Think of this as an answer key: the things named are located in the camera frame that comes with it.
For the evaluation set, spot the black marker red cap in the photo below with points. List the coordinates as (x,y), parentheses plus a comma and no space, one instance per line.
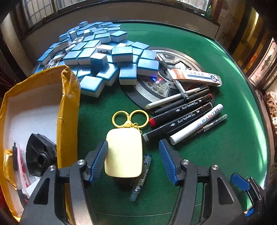
(179,111)

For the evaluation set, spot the white paint marker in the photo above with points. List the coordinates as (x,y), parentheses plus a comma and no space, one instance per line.
(193,127)

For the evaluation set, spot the pile of blue mahjong tiles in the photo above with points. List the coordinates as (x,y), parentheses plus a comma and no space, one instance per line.
(99,53)

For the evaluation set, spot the black slim pen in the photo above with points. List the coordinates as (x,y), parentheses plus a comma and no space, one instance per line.
(192,97)

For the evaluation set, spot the white printed ointment tube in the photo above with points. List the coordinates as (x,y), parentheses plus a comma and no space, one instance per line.
(25,180)

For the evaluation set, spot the black plastic fan-shaped part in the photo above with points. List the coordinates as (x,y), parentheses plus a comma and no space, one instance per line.
(41,153)

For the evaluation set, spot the yellow cracker snack packet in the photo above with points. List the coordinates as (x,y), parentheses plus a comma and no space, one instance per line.
(8,167)

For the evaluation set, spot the black marker grey cap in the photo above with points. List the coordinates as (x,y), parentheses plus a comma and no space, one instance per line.
(176,124)

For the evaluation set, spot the white rectangular eraser box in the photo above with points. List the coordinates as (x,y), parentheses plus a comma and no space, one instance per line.
(30,188)

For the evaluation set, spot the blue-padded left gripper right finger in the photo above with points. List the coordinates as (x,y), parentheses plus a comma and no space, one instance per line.
(172,162)

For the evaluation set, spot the clear blue ink pen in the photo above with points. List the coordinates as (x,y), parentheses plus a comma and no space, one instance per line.
(139,181)

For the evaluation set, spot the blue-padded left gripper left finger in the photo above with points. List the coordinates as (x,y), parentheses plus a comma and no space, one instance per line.
(95,162)

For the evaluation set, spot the stained glass cabinet door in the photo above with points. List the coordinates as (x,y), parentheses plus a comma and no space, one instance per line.
(262,73)

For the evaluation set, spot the black clear gel pen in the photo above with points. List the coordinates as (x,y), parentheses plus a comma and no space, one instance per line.
(15,167)

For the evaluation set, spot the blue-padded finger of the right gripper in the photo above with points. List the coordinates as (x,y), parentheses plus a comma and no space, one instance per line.
(240,182)

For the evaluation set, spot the white toothpaste box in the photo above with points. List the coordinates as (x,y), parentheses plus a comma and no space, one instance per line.
(191,76)

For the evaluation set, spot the white slim pen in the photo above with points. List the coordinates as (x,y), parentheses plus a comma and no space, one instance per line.
(169,99)

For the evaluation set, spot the round table centre console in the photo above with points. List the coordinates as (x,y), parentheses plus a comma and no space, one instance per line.
(150,89)

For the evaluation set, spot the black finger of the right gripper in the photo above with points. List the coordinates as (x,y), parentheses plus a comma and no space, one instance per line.
(257,197)

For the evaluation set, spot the clear thin pen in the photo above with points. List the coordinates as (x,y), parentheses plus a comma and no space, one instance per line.
(210,125)

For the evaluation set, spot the barred window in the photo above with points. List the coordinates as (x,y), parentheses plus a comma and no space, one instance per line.
(42,11)

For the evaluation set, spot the cream yellow rectangular case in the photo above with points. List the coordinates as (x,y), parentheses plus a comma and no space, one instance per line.
(125,153)

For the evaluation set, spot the silver black pen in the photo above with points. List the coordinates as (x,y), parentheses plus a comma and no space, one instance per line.
(171,73)

